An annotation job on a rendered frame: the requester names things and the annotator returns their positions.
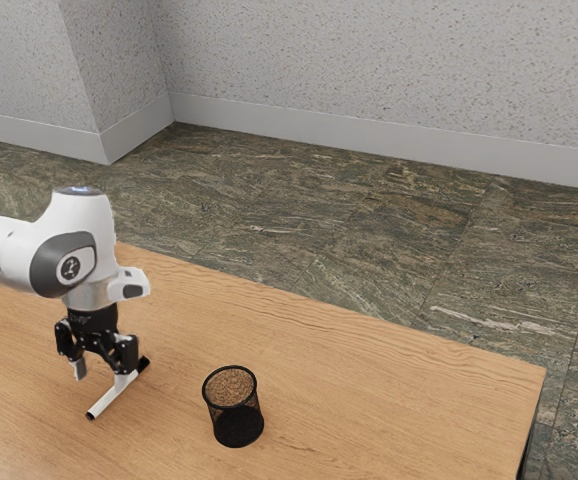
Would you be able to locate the white pen with black cap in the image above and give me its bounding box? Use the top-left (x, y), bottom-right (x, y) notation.
top-left (85, 355), bottom-right (151, 421)

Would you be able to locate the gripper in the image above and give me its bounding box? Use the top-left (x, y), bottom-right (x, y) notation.
top-left (53, 302), bottom-right (140, 388)

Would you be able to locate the black mesh pen holder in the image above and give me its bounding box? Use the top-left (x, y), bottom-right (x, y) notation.
top-left (200, 364), bottom-right (266, 449)

